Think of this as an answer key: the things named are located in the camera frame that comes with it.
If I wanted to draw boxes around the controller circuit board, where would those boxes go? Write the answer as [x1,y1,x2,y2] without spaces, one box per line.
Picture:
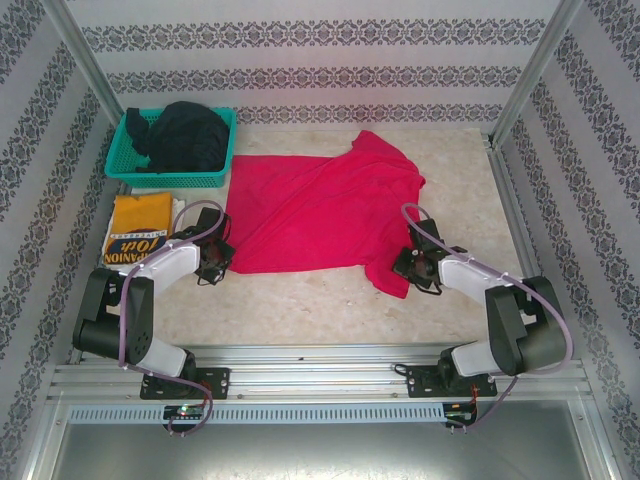
[446,401,479,421]
[163,404,206,420]

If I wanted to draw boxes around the folded yellow printed t-shirt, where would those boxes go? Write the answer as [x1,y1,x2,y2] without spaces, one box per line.
[102,193,175,269]

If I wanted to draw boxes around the grey metal sheet panel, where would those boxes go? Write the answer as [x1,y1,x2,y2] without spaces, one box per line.
[49,422,604,480]

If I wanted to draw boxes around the pink t-shirt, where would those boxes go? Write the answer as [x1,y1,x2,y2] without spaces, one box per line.
[225,129,427,300]

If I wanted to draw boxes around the right controller circuit board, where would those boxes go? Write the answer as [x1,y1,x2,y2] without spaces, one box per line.
[446,401,479,421]

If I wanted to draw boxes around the black crumpled clothes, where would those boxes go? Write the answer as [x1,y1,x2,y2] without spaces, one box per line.
[124,101,231,175]

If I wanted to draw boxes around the left controller circuit board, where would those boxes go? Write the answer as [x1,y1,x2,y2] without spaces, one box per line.
[163,404,206,420]

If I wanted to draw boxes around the aluminium frame post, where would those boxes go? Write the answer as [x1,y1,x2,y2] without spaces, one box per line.
[42,0,127,117]
[488,0,585,147]

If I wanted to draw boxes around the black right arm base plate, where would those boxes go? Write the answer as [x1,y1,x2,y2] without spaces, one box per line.
[405,363,499,400]

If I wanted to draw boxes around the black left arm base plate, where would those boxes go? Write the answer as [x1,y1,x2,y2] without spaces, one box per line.
[139,367,231,401]

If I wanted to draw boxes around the aluminium mounting rail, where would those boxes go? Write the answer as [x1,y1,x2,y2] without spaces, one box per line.
[47,343,594,401]

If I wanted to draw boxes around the slotted grey cable duct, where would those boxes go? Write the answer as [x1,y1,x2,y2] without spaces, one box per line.
[67,403,446,425]

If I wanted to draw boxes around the teal plastic basket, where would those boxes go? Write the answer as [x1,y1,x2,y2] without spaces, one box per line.
[104,107,238,190]

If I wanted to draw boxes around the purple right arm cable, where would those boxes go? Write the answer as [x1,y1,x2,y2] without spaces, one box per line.
[402,202,575,434]

